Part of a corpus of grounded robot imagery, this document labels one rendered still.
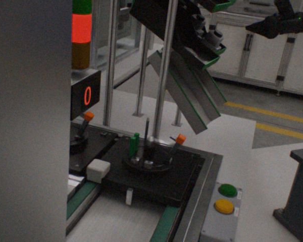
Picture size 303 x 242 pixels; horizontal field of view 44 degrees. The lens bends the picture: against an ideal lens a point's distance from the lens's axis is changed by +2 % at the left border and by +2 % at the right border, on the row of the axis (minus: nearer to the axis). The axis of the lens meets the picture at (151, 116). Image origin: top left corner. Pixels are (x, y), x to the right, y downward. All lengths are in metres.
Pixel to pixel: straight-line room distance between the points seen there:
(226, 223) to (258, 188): 0.37
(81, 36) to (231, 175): 0.72
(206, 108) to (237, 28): 3.69
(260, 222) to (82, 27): 0.68
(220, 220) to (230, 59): 4.19
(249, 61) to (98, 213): 4.21
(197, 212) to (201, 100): 0.48
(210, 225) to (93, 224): 0.25
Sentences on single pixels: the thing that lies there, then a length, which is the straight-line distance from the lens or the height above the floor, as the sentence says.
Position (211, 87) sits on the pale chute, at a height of 1.06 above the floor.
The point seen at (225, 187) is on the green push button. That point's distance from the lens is 0.95.
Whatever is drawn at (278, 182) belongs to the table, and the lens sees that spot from 1.27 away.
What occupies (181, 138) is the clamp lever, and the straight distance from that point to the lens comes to 0.92.
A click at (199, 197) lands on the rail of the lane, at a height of 0.95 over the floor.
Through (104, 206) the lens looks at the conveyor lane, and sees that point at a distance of 0.92.
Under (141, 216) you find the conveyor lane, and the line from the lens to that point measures 0.90.
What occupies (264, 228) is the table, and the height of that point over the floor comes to 0.86.
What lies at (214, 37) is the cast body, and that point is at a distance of 1.23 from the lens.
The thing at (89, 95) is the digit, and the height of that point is 1.20.
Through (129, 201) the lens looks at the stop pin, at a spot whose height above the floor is 0.93.
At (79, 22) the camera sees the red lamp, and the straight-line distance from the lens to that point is 0.71.
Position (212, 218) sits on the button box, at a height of 0.96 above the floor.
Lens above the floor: 1.48
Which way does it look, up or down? 24 degrees down
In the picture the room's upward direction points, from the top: 7 degrees clockwise
